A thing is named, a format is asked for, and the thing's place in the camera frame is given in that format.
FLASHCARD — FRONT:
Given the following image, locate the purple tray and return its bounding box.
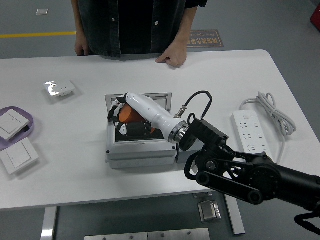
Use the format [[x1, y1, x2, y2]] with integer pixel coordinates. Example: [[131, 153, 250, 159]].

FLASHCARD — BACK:
[[0, 106, 35, 151]]

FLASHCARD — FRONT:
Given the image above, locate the grey metal plate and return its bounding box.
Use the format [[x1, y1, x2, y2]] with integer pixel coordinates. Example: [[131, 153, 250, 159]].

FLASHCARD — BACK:
[[84, 232, 148, 240], [147, 227, 210, 240]]

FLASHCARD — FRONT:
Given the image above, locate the grey enclosure box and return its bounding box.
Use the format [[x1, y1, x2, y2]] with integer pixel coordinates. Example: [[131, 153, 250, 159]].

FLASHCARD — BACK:
[[104, 92, 179, 170]]

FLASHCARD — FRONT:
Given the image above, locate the white table leg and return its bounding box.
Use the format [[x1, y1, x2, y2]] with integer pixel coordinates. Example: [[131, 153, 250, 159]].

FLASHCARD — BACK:
[[223, 193, 246, 235], [40, 206, 58, 240]]

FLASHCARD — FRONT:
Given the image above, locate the person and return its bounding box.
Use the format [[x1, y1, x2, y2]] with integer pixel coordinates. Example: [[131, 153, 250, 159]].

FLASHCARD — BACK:
[[71, 0, 209, 60]]

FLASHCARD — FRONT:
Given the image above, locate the white power cord with plug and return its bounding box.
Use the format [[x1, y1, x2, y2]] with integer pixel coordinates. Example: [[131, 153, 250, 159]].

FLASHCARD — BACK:
[[239, 91, 298, 163]]

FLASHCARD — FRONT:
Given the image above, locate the white power strip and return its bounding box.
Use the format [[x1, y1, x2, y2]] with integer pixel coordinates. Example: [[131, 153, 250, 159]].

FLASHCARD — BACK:
[[230, 110, 275, 161]]

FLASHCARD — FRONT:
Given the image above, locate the person's right hand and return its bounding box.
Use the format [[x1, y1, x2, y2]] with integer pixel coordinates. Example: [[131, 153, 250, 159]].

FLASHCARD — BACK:
[[74, 37, 91, 57]]

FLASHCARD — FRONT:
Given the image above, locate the metal bracket under table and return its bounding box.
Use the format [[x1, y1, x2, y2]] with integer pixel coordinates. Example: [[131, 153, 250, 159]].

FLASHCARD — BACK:
[[192, 191, 213, 199]]

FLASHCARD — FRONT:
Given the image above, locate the person's left hand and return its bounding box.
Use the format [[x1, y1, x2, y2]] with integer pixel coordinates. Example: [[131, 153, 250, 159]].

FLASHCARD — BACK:
[[155, 41, 188, 69]]

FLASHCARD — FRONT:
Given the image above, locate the red object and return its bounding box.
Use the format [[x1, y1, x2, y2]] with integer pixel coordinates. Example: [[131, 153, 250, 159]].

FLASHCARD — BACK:
[[309, 4, 320, 26]]

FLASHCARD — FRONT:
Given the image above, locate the white wall switch panel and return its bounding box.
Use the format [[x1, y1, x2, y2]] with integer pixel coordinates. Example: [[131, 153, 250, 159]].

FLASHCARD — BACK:
[[0, 137, 40, 175], [0, 111, 30, 141]]

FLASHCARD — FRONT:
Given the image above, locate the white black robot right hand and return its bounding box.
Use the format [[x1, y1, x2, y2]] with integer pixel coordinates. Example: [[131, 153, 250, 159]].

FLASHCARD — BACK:
[[107, 92, 181, 138]]

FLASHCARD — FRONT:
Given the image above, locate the glossy white wall socket panel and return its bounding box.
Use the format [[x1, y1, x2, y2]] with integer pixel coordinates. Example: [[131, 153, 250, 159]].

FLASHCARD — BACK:
[[44, 80, 77, 98]]

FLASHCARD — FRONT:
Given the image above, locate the orange cylinder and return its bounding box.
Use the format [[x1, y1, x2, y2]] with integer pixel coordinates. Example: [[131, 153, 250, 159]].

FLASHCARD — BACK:
[[118, 104, 164, 137]]

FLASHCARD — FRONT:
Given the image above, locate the metal floor socket box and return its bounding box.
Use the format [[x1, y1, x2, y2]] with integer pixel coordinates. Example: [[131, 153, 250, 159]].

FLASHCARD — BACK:
[[198, 199, 222, 223]]

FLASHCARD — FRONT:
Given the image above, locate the brown floor sign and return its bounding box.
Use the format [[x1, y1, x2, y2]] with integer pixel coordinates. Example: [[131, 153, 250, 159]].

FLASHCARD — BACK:
[[186, 29, 224, 49]]

